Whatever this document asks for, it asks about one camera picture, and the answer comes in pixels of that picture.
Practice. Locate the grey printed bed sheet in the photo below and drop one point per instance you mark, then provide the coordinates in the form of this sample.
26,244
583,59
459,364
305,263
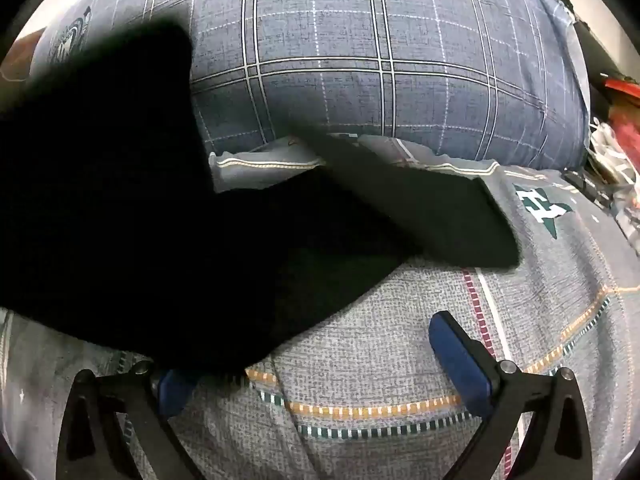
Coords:
375,360

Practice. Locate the black pants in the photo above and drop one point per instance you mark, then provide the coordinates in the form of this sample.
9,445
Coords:
125,185

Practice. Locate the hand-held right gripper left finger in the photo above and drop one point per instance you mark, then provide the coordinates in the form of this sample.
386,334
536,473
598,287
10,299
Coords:
175,392

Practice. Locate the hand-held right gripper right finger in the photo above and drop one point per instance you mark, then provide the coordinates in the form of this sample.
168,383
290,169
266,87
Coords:
460,360

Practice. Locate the blue plaid pillow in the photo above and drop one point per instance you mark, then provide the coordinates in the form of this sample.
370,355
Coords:
350,60

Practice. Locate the white crumpled plastic clutter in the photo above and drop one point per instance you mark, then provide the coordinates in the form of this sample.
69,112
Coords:
612,152

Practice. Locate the red packaging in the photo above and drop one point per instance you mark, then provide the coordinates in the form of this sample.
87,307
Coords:
627,130

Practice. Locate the brown wooden headboard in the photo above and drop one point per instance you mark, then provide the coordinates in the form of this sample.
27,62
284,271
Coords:
20,57

